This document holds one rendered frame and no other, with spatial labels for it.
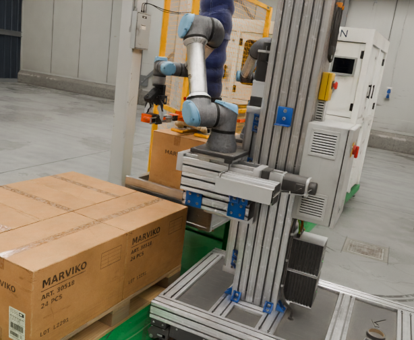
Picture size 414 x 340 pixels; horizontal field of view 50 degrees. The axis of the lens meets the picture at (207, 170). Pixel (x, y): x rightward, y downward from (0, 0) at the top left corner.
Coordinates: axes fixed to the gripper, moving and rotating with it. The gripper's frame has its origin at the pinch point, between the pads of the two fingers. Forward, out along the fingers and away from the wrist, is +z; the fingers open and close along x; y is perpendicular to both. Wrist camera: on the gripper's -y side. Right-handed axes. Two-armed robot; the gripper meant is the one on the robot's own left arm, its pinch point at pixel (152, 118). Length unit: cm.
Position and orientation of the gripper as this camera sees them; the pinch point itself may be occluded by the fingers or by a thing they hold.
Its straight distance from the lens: 260.6
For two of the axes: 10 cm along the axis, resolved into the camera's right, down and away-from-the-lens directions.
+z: -1.3, 9.6, 2.4
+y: 4.8, -1.5, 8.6
